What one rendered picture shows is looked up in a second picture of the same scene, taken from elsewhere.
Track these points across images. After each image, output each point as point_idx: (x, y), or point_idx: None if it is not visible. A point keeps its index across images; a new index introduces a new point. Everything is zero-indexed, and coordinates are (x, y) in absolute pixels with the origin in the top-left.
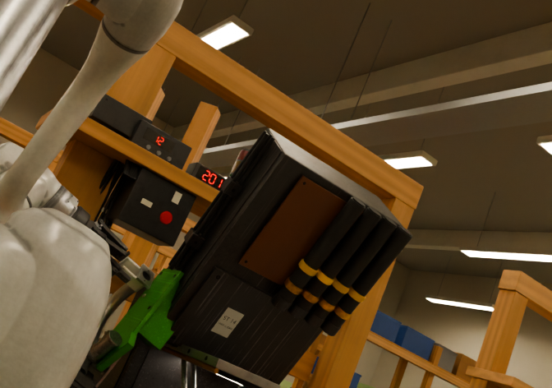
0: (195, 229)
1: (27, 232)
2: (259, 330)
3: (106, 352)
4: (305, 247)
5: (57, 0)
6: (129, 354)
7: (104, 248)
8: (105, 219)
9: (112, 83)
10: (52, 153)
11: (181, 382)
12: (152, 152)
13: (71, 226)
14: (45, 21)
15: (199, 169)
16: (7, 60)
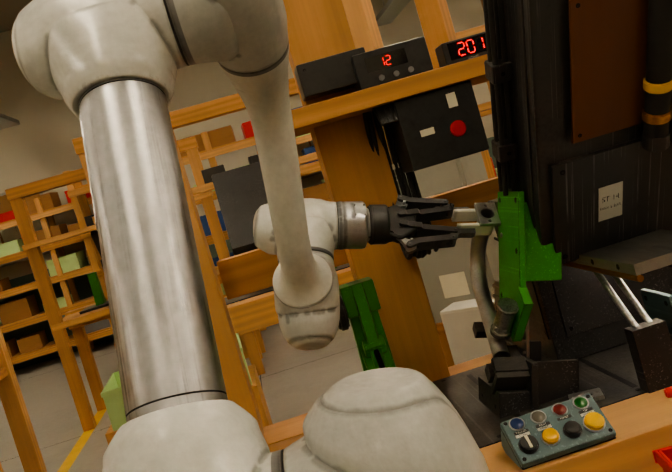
0: (498, 140)
1: (331, 456)
2: (653, 180)
3: (510, 323)
4: (637, 64)
5: (153, 123)
6: (533, 288)
7: (421, 396)
8: (404, 173)
9: (287, 102)
10: (298, 212)
11: (610, 296)
12: (390, 78)
13: (368, 410)
14: (163, 161)
15: (449, 50)
16: (164, 252)
